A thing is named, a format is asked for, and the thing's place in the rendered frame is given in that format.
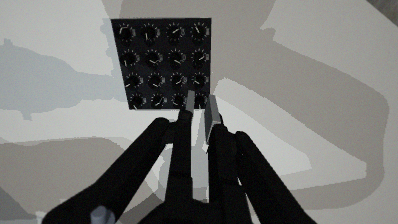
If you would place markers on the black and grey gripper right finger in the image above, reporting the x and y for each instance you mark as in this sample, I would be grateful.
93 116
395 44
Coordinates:
271 200

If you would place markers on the black knob box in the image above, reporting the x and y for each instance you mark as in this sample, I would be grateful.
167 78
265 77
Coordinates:
177 53

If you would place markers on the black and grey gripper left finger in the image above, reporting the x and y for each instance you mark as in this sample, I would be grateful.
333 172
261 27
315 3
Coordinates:
105 201

